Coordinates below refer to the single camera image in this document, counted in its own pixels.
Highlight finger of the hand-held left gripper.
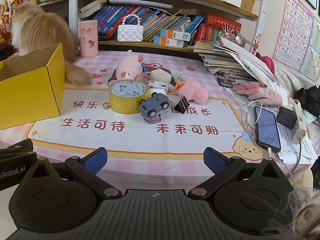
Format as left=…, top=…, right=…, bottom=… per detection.
left=0, top=139, right=34, bottom=155

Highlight black charger block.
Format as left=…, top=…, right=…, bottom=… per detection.
left=276, top=106, right=297, bottom=130

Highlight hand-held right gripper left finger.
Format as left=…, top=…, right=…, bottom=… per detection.
left=30, top=147, right=123, bottom=197

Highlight grey toy car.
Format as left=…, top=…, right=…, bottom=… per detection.
left=139, top=92, right=171, bottom=125

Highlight pink fuzzy plush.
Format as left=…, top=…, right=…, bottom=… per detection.
left=180, top=79, right=209, bottom=105

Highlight pink printed desk mat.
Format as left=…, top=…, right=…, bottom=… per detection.
left=0, top=50, right=313, bottom=188

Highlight black smartphone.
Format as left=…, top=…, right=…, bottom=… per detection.
left=254, top=106, right=282, bottom=153

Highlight lying thick books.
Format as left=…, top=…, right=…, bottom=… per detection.
left=78, top=0, right=108, bottom=19

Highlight stack of books and papers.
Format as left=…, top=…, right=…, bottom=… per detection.
left=194, top=41, right=253, bottom=80

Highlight white power strip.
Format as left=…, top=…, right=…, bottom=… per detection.
left=290, top=99, right=308, bottom=144

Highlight pink pig plush toy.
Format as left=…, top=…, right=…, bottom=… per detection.
left=115, top=54, right=145, bottom=81

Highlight red thick dictionary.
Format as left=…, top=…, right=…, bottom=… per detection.
left=204, top=14, right=242, bottom=34

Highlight yellow tape roll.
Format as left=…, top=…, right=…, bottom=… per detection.
left=108, top=79, right=150, bottom=114

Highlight white charging cable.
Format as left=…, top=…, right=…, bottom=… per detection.
left=222, top=87, right=274, bottom=157

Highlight white paper sheets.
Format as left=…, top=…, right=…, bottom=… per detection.
left=275, top=120, right=317, bottom=165

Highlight grey power strip cable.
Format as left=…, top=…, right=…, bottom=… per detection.
left=287, top=137, right=303, bottom=178

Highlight black binder clip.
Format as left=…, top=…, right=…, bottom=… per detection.
left=170, top=91, right=190, bottom=114

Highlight orange and white cat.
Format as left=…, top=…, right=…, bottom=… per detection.
left=11, top=4, right=93, bottom=85

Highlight small white box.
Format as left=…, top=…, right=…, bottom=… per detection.
left=149, top=87, right=168, bottom=98

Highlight glittery hair accessory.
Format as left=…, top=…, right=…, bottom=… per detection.
left=221, top=26, right=247, bottom=47

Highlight white box red label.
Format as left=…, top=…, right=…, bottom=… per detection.
left=148, top=80, right=168, bottom=88

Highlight row of colourful books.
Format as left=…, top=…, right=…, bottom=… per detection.
left=92, top=4, right=204, bottom=42

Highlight pink cylindrical container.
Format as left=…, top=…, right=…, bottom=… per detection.
left=77, top=20, right=99, bottom=57

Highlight black cloth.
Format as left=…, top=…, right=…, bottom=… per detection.
left=294, top=86, right=320, bottom=118

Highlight red festive decorations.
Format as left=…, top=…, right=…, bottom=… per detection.
left=0, top=0, right=25, bottom=50

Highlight red books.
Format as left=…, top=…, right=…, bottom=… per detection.
left=194, top=24, right=220, bottom=46

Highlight pile of papers and magazines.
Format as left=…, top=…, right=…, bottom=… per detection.
left=219, top=36, right=292, bottom=105

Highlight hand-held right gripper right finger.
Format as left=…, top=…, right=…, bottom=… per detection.
left=188, top=147, right=295, bottom=198

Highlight alphabet wall poster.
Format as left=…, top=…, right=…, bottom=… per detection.
left=272, top=0, right=315, bottom=72

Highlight white quilted pearl handbag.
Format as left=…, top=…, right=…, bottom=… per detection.
left=117, top=14, right=145, bottom=42

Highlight white foam block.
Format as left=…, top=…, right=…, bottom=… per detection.
left=150, top=69, right=173, bottom=83

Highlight yellow cardboard box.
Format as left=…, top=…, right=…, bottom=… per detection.
left=0, top=43, right=66, bottom=130

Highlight white flat board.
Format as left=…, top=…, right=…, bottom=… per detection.
left=109, top=0, right=173, bottom=10

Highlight pink knitted gloves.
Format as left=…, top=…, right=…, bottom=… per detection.
left=232, top=81, right=292, bottom=107

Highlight red cloth bag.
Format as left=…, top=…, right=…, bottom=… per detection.
left=255, top=52, right=275, bottom=77

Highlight colourful chart wall poster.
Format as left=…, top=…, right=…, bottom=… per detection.
left=300, top=16, right=320, bottom=83

